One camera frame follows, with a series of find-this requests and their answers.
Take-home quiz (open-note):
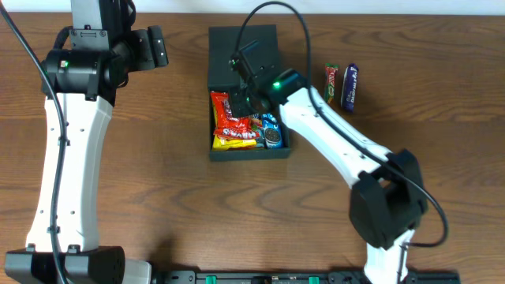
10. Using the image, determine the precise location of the purple Dairy Milk chocolate bar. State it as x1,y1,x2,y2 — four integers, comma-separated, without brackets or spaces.
340,63,359,113

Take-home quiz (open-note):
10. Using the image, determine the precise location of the blue Oreo cookie pack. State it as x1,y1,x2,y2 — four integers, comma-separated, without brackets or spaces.
262,114,283,149

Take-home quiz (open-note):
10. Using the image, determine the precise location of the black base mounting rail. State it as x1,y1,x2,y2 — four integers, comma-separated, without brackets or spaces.
151,269,461,284

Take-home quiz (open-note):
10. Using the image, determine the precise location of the black gift box with lid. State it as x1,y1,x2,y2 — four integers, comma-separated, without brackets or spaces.
208,24,290,162

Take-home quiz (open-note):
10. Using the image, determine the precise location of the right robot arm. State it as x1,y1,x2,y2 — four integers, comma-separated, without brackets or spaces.
230,61,428,283

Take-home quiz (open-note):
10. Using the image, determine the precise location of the Haribo gummy worms bag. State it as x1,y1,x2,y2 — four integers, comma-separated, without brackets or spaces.
249,114,266,148

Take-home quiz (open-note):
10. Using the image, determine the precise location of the green red Milo bar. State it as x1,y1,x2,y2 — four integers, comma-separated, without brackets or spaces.
324,63,339,103

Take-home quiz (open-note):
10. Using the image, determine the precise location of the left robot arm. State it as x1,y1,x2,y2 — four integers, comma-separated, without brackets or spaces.
5,0,168,284

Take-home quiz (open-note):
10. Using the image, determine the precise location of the red Hacks candy bag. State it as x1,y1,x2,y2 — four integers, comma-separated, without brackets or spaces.
210,92,260,140

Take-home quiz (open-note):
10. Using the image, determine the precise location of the yellow pistachio snack bag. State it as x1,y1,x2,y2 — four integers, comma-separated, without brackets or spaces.
211,135,256,151

